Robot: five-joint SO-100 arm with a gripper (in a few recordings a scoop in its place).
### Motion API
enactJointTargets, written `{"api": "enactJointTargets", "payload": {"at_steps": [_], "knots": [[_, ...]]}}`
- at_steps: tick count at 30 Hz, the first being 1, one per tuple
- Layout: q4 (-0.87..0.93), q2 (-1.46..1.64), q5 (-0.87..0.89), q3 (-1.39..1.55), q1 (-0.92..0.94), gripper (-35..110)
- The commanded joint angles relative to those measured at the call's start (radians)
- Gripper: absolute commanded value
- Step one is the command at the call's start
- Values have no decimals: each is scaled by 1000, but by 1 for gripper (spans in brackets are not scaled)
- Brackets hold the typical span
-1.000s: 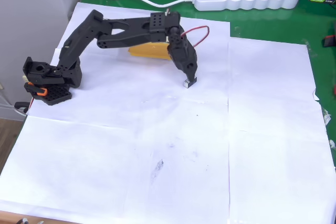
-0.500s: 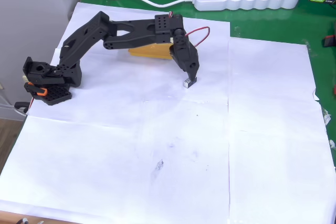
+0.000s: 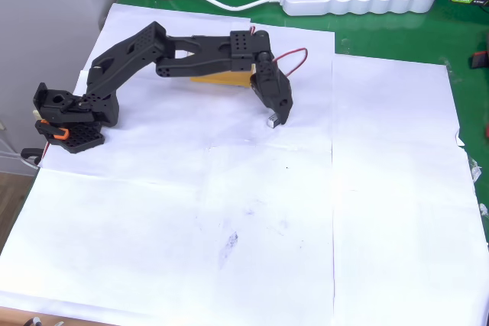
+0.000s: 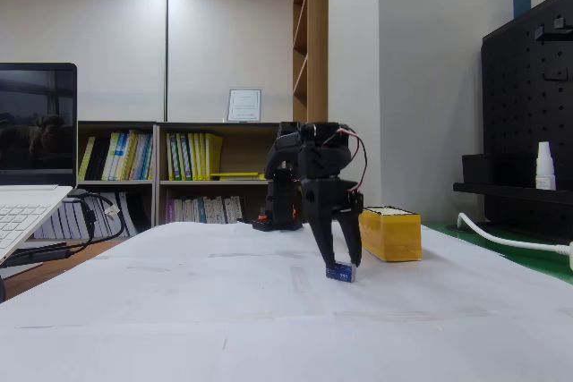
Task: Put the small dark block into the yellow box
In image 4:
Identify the tall wooden bookshelf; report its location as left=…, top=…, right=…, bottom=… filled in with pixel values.
left=292, top=0, right=330, bottom=225

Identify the yellow rectangular box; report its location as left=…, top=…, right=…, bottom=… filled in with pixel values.
left=357, top=205, right=423, bottom=263

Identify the framed white certificate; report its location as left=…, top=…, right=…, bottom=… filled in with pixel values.
left=227, top=88, right=264, bottom=123

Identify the black pegboard shelf tray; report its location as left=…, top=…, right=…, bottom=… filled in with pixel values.
left=452, top=182, right=573, bottom=205

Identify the low bookcase with dark top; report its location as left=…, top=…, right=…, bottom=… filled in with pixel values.
left=77, top=121, right=158, bottom=240
left=154, top=121, right=287, bottom=227

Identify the white plastic bottle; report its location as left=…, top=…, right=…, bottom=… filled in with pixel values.
left=535, top=140, right=558, bottom=191

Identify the white laptop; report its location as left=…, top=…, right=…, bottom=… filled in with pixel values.
left=0, top=63, right=79, bottom=267

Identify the green desk mat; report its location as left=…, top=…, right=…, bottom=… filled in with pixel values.
left=420, top=219, right=573, bottom=287

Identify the black pegboard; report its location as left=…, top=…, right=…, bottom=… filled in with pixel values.
left=481, top=0, right=573, bottom=242

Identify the thin yellow book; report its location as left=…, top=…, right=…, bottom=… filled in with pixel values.
left=78, top=136, right=97, bottom=181

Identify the white paper table cover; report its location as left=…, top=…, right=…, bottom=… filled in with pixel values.
left=0, top=219, right=573, bottom=382

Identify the yellow binder with white label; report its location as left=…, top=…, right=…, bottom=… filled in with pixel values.
left=166, top=132, right=176, bottom=182
left=175, top=132, right=189, bottom=182

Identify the black laptop cable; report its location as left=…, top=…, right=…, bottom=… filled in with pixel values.
left=62, top=191, right=127, bottom=258

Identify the wide yellow binder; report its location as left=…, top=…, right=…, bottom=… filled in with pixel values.
left=204, top=132, right=224, bottom=180

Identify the black box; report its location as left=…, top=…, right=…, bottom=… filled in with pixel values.
left=461, top=152, right=538, bottom=186

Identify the red and white servo wire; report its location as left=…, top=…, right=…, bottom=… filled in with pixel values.
left=321, top=128, right=367, bottom=193

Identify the white power cable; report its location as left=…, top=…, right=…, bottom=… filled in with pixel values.
left=456, top=212, right=573, bottom=254

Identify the black arm base with orange knob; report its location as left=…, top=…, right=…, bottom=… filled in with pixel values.
left=252, top=206, right=302, bottom=233

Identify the small blue block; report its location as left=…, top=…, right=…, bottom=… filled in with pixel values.
left=325, top=260, right=358, bottom=284

